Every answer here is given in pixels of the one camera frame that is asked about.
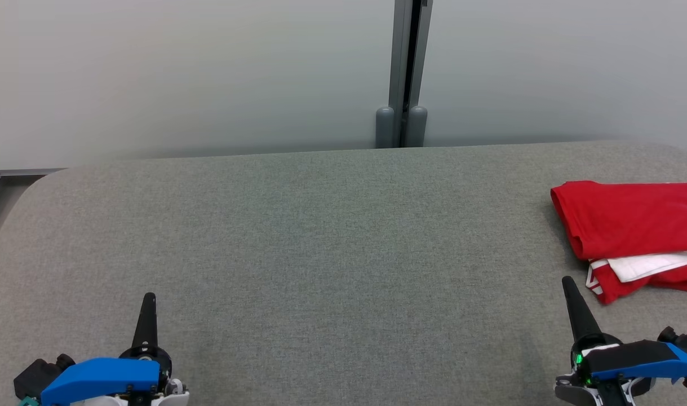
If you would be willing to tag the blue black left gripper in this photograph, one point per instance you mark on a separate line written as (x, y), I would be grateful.
(101, 378)

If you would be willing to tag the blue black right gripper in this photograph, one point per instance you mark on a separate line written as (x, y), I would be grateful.
(636, 361)

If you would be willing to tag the red garment with white label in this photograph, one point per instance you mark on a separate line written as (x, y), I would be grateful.
(630, 217)

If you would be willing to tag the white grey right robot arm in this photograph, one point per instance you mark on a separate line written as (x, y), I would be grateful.
(568, 392)

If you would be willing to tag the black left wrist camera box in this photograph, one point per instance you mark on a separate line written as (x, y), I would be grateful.
(39, 375)

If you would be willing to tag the teal left camera connector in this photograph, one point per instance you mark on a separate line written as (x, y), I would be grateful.
(27, 401)

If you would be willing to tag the grey partition post with feet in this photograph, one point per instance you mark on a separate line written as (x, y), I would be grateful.
(402, 67)

